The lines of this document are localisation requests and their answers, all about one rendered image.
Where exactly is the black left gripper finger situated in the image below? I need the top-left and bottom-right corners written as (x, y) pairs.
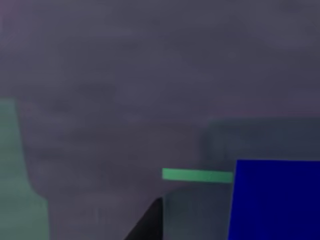
top-left (124, 196), bottom-right (164, 240)

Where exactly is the green strip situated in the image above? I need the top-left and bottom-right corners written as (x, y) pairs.
top-left (161, 167), bottom-right (234, 184)

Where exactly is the blue block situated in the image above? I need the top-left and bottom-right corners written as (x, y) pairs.
top-left (227, 159), bottom-right (320, 240)

